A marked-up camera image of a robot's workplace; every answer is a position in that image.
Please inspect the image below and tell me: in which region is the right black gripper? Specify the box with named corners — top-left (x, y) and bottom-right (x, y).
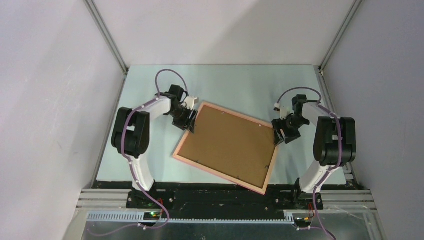
top-left (271, 115), bottom-right (309, 146)

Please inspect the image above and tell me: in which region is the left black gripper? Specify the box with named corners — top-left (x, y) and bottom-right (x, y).
top-left (167, 105), bottom-right (198, 134)

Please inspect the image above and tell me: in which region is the orange wooden picture frame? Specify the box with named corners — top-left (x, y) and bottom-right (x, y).
top-left (172, 101), bottom-right (281, 196)

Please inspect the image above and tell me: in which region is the brown cardboard backing board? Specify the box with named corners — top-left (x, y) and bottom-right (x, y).
top-left (178, 105), bottom-right (278, 189)

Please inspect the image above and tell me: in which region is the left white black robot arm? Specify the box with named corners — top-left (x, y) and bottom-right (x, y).
top-left (111, 84), bottom-right (199, 208)

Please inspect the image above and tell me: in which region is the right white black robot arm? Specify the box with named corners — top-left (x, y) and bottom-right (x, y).
top-left (271, 94), bottom-right (357, 209)

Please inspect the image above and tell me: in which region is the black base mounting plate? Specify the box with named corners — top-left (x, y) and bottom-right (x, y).
top-left (126, 189), bottom-right (324, 221)

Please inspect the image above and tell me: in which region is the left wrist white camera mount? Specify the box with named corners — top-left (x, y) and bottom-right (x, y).
top-left (181, 96), bottom-right (199, 110)

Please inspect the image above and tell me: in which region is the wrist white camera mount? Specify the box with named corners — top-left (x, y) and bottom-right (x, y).
top-left (273, 103), bottom-right (292, 120)
top-left (181, 96), bottom-right (199, 110)

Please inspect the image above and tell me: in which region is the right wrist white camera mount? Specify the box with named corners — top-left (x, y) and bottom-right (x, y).
top-left (273, 103), bottom-right (292, 120)

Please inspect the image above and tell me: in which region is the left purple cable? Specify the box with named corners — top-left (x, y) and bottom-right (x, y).
top-left (86, 69), bottom-right (189, 237)

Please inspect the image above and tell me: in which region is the aluminium front rail frame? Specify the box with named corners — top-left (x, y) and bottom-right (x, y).
top-left (65, 183), bottom-right (387, 240)

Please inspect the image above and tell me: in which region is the grey slotted cable duct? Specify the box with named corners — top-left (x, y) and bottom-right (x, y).
top-left (86, 211), bottom-right (295, 225)

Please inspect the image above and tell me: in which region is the left aluminium corner post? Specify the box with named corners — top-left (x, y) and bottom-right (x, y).
top-left (83, 0), bottom-right (129, 75)

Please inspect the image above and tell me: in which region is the aluminium corner post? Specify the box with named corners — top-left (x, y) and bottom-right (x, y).
top-left (319, 0), bottom-right (363, 71)
top-left (83, 0), bottom-right (129, 75)

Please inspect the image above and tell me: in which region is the right aluminium corner post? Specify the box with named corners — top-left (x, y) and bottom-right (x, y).
top-left (319, 0), bottom-right (363, 71)

